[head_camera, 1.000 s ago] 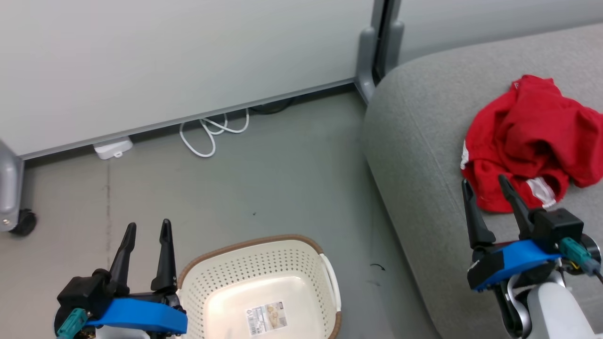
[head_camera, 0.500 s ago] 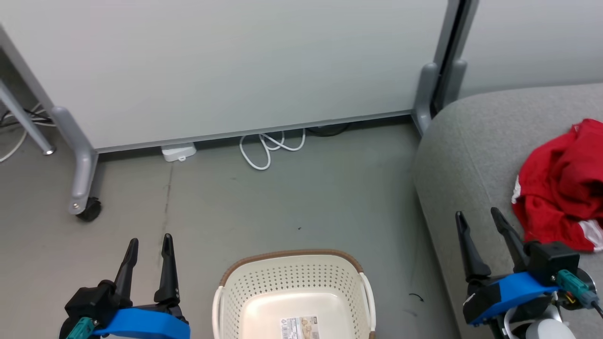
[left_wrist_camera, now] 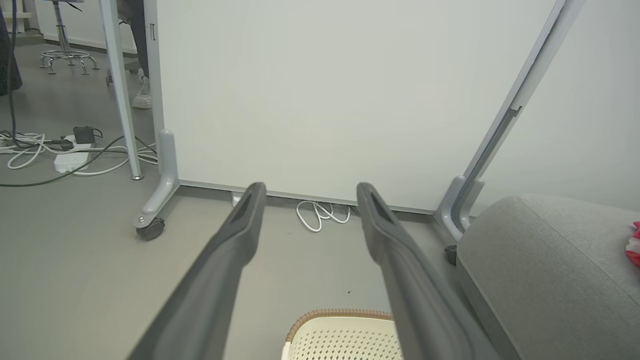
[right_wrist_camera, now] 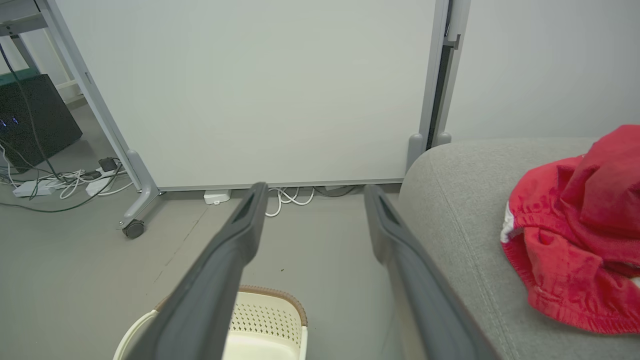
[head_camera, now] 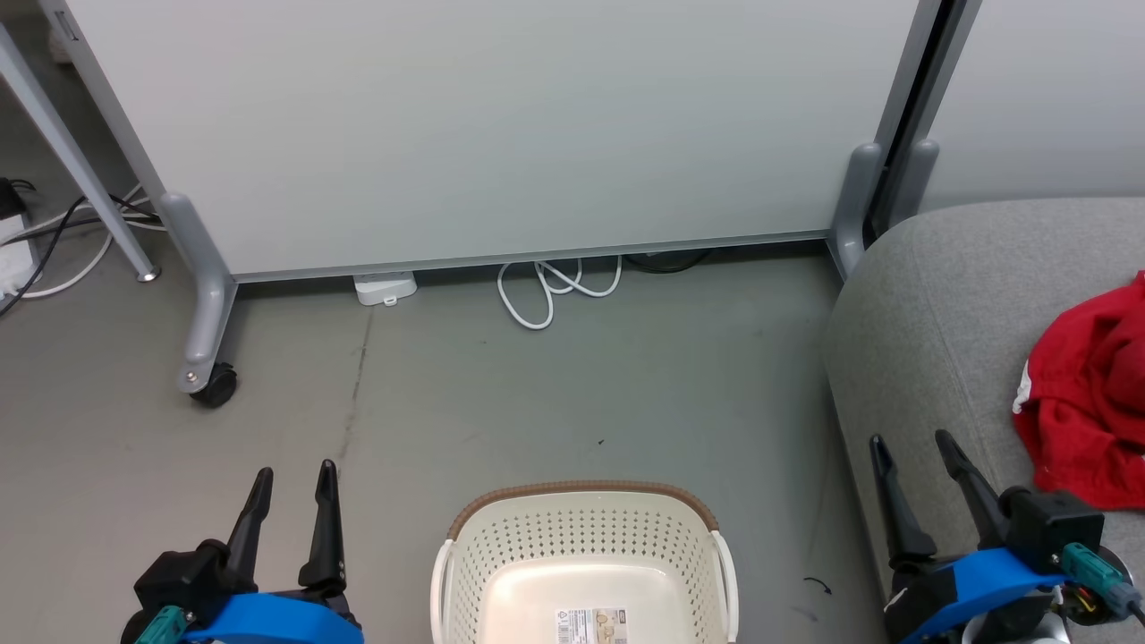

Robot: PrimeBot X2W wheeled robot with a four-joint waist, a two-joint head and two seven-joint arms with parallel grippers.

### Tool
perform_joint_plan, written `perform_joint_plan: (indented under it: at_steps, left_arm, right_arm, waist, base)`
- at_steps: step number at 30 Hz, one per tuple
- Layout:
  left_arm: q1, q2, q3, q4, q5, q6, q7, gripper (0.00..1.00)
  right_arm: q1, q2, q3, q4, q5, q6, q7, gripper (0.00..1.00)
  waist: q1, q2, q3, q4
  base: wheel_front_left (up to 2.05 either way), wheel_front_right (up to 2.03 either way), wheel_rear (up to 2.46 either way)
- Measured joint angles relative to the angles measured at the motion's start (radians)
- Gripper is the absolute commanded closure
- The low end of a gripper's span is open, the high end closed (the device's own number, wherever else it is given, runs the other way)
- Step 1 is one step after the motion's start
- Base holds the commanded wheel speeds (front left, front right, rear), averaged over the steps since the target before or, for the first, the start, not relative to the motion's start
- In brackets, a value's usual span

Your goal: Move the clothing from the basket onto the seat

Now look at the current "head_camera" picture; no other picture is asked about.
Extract white power strip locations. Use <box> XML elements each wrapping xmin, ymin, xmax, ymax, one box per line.
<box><xmin>0</xmin><ymin>234</ymin><xmax>38</xmax><ymax>301</ymax></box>

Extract cream perforated laundry basket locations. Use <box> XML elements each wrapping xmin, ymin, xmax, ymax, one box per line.
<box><xmin>429</xmin><ymin>480</ymin><xmax>741</xmax><ymax>644</ymax></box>

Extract black floor cable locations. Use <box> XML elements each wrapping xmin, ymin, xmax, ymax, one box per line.
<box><xmin>623</xmin><ymin>248</ymin><xmax>714</xmax><ymax>275</ymax></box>

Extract narrow white partition panel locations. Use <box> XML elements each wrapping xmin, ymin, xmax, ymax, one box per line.
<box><xmin>921</xmin><ymin>0</ymin><xmax>1145</xmax><ymax>213</ymax></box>

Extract grey metal table leg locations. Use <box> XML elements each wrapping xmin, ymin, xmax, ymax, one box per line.
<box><xmin>0</xmin><ymin>22</ymin><xmax>162</xmax><ymax>284</ymax></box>

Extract black caster wheel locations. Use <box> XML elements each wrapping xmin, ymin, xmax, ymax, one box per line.
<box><xmin>189</xmin><ymin>361</ymin><xmax>240</xmax><ymax>410</ymax></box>

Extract white coiled cable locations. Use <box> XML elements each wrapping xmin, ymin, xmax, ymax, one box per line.
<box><xmin>496</xmin><ymin>254</ymin><xmax>624</xmax><ymax>332</ymax></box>

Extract red garment with white trim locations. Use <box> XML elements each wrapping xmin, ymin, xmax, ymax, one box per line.
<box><xmin>1012</xmin><ymin>270</ymin><xmax>1145</xmax><ymax>512</ymax></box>

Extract thin black floor cables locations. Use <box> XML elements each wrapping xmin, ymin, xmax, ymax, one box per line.
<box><xmin>0</xmin><ymin>177</ymin><xmax>164</xmax><ymax>317</ymax></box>

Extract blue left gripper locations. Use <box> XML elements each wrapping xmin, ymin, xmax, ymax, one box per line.
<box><xmin>120</xmin><ymin>459</ymin><xmax>367</xmax><ymax>644</ymax></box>

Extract wide white partition panel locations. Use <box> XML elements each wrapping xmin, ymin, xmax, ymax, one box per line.
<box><xmin>39</xmin><ymin>0</ymin><xmax>951</xmax><ymax>284</ymax></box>

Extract grey fabric sofa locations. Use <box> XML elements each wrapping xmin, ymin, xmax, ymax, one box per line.
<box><xmin>822</xmin><ymin>198</ymin><xmax>1145</xmax><ymax>644</ymax></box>

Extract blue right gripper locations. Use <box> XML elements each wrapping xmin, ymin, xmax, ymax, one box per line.
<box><xmin>869</xmin><ymin>430</ymin><xmax>1133</xmax><ymax>644</ymax></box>

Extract grey partition foot with caster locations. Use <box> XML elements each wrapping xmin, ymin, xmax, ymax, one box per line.
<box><xmin>158</xmin><ymin>191</ymin><xmax>239</xmax><ymax>395</ymax></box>

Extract white power adapter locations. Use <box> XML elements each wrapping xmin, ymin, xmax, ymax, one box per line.
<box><xmin>352</xmin><ymin>270</ymin><xmax>420</xmax><ymax>309</ymax></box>

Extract white floor cables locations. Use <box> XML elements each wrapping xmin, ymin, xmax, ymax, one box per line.
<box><xmin>16</xmin><ymin>182</ymin><xmax>168</xmax><ymax>301</ymax></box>

